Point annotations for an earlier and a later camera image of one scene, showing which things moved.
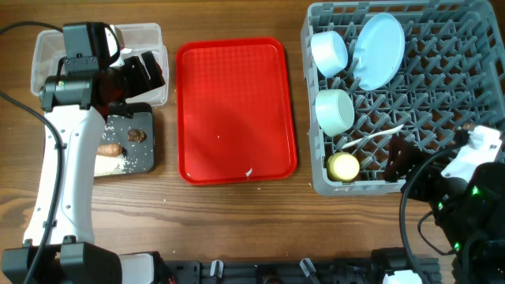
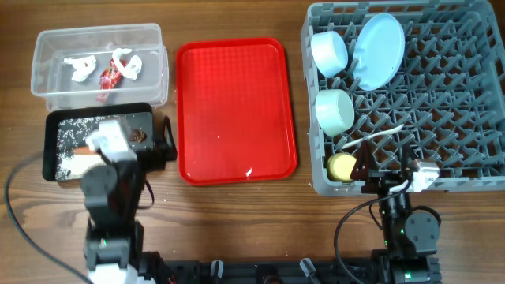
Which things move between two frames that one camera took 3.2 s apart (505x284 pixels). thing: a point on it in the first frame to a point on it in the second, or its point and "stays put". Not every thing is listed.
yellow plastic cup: x=342 y=166 stays put
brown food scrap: x=135 y=135 stays put
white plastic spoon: x=387 y=132 stays put
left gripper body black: x=130 y=78 to x=147 y=159
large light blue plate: x=379 y=50 stays put
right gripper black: x=426 y=170 to x=382 y=181
